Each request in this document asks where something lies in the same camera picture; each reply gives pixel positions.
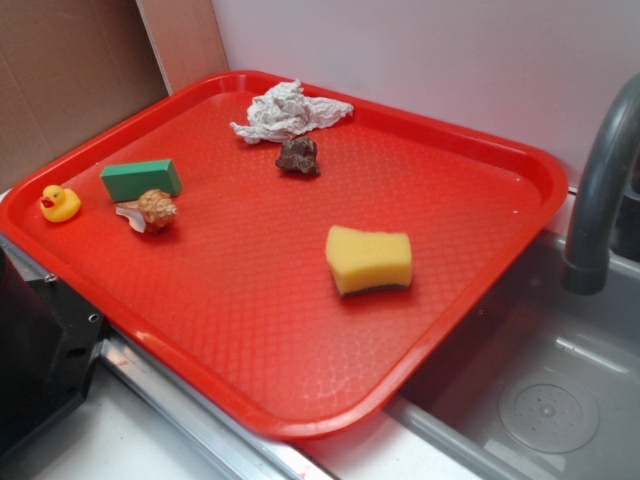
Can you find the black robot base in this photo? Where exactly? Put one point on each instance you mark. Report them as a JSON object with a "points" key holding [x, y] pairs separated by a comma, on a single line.
{"points": [[50, 339]]}

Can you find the yellow rubber duck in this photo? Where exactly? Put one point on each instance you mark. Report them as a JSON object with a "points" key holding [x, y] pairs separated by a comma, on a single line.
{"points": [[59, 204]]}

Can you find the red plastic tray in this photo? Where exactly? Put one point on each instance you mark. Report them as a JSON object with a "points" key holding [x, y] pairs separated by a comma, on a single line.
{"points": [[236, 297]]}

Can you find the yellow sponge with dark base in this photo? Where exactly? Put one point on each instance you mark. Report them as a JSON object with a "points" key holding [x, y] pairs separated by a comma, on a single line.
{"points": [[362, 260]]}

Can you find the brown rock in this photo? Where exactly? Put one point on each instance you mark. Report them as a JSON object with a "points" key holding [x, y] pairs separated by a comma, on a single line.
{"points": [[299, 155]]}

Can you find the crumpled white paper towel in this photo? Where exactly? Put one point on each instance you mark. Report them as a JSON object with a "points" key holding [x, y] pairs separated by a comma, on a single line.
{"points": [[285, 112]]}

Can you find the tan spiral seashell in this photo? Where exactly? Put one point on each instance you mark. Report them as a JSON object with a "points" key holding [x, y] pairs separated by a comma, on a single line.
{"points": [[151, 212]]}

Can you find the green rectangular block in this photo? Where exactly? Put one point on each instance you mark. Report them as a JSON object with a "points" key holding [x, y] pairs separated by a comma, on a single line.
{"points": [[129, 181]]}

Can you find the light wooden board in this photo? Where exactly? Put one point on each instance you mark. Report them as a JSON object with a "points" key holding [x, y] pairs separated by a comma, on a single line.
{"points": [[185, 39]]}

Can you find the grey plastic sink basin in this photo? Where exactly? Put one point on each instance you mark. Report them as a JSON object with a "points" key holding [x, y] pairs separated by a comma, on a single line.
{"points": [[536, 382]]}

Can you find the brown cardboard panel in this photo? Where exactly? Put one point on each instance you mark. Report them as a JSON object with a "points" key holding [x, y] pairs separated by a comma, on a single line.
{"points": [[70, 70]]}

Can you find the grey faucet spout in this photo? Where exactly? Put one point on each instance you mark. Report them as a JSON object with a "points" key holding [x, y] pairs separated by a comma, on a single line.
{"points": [[605, 216]]}

